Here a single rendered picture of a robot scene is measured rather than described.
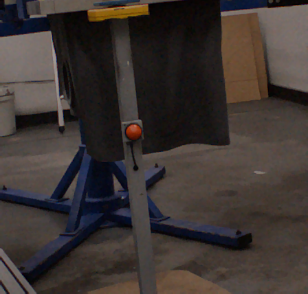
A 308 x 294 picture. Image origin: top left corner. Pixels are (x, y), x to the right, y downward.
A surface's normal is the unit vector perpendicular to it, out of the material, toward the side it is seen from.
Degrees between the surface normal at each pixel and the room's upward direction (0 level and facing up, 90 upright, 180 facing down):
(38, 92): 90
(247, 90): 72
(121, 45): 90
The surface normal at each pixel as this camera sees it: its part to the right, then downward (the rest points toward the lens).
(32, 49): 0.22, 0.14
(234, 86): 0.18, -0.16
